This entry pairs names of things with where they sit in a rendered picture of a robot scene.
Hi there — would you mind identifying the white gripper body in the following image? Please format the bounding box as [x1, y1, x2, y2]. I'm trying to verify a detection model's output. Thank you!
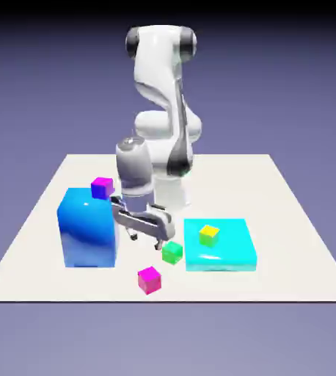
[111, 202, 177, 241]

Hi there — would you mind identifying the small green cube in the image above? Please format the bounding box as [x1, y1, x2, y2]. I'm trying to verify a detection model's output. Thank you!
[161, 241, 184, 266]

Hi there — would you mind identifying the small magenta cube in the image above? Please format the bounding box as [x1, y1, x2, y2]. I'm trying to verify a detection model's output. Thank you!
[137, 266, 162, 295]

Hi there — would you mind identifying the small yellow cube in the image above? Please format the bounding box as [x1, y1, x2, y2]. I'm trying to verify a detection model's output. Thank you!
[198, 224, 220, 247]

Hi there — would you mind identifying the small purple cube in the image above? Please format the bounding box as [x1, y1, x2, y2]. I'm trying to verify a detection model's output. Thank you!
[90, 176, 114, 200]

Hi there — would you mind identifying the large blue box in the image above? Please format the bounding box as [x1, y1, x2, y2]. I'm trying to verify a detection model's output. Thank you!
[56, 187, 121, 269]

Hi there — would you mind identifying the large cyan box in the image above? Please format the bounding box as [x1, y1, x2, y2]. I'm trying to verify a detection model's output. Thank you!
[183, 217, 258, 272]

